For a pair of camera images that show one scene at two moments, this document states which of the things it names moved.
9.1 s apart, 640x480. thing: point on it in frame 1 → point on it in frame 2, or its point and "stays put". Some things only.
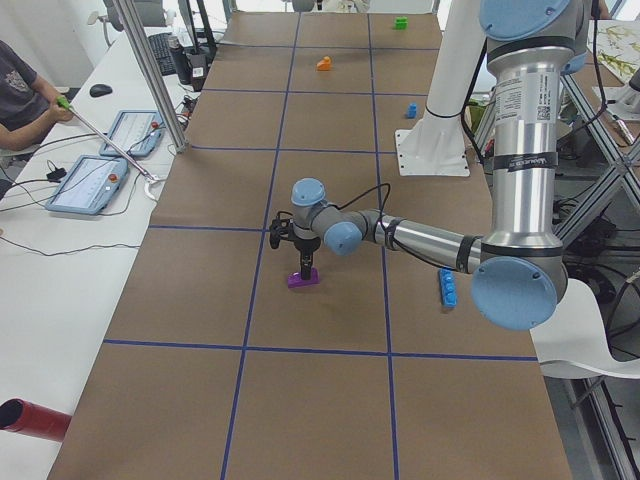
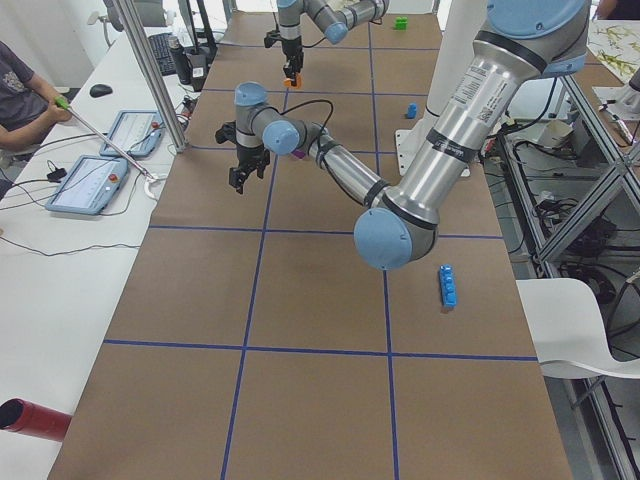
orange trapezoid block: x=325 y=64 → x=287 y=83
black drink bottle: x=183 y=63 stays put
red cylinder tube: x=32 y=419 stays put
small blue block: x=412 y=111 stays put
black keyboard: x=164 y=53 stays put
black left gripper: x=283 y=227 → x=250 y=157
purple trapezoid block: x=294 y=279 → x=298 y=154
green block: x=400 y=23 stays put
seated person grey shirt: x=27 y=106 stays put
